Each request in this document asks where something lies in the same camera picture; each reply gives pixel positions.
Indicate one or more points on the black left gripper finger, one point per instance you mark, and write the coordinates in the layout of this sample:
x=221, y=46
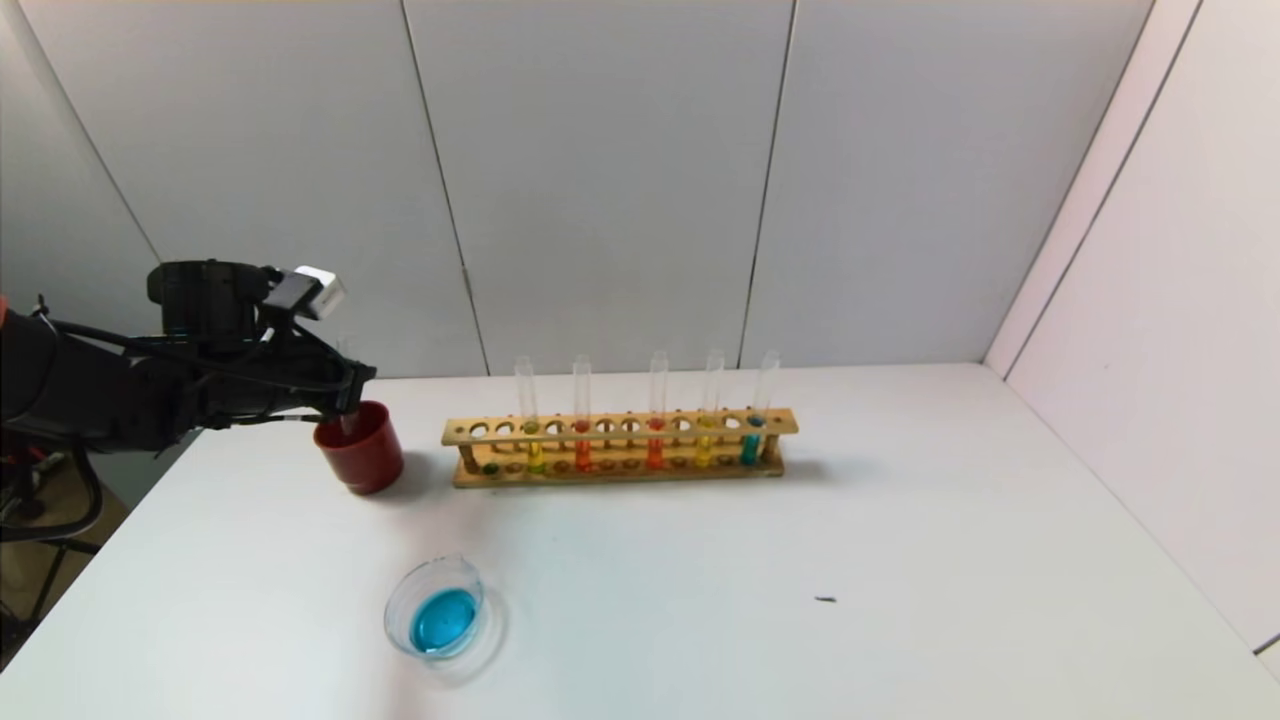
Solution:
x=348, y=421
x=350, y=368

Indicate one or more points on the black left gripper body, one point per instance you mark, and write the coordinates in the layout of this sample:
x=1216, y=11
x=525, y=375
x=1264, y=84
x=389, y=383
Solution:
x=356, y=385

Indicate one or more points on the blue pigment test tube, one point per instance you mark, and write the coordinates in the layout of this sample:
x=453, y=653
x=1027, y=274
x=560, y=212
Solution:
x=749, y=450
x=347, y=425

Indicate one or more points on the yellow pigment test tube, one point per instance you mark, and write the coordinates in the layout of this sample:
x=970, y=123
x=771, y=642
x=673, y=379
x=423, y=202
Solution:
x=703, y=452
x=535, y=458

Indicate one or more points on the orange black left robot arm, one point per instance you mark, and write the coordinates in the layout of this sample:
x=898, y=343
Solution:
x=90, y=390

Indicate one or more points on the clear glass beaker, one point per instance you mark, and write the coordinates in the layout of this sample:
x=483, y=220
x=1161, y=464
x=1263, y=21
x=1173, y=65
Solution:
x=442, y=620

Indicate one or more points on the red pigment test tube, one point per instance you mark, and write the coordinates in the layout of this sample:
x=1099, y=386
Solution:
x=655, y=453
x=582, y=455

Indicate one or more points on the wooden test tube rack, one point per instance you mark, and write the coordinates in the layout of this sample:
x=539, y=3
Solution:
x=620, y=474

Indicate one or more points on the dark red plastic cup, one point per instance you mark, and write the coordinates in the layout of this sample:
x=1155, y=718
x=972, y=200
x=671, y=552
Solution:
x=365, y=460

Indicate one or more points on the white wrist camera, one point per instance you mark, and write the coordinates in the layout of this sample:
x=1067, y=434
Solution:
x=322, y=290

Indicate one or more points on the black chassis frame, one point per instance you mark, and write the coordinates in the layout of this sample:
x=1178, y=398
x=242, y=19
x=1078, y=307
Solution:
x=22, y=505

